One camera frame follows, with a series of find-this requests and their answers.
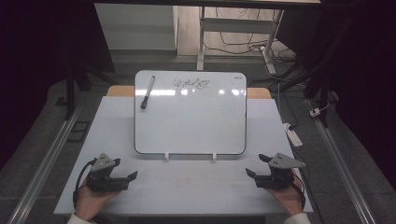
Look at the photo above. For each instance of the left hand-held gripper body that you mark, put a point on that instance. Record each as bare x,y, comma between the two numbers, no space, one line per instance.
101,174

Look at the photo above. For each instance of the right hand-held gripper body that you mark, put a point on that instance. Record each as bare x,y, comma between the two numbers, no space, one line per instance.
278,174

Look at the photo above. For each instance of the person's right hand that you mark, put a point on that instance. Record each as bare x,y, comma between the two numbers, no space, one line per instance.
288,199

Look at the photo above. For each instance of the person's left hand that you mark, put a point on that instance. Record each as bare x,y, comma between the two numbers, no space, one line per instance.
90,200

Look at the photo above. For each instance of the white power strip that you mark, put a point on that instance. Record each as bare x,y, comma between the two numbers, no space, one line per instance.
293,136

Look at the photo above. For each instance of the white whiteboard stand foot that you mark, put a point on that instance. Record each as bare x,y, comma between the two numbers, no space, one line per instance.
214,156
166,156

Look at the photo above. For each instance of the black plug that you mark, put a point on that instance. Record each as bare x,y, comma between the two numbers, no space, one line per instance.
292,127

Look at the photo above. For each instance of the black floor plate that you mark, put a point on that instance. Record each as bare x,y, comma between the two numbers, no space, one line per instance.
78,131

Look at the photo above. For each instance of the small white adapter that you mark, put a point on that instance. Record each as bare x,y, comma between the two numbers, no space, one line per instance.
315,112

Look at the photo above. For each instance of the black and grey marker pen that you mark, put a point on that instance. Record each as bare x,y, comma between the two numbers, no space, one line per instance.
147,93

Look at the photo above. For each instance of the white whiteboard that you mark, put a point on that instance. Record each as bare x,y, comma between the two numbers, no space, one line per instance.
190,118

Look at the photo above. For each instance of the black metal stand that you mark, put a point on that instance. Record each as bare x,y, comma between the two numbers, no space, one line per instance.
71,90
317,81

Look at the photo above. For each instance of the white panel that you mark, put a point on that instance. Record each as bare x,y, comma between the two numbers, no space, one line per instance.
135,26

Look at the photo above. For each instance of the grey metal floor rail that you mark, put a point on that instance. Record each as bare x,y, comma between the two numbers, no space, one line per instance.
43,168
342,168

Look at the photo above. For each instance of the white metal desk frame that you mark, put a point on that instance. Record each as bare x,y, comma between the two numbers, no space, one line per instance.
236,25

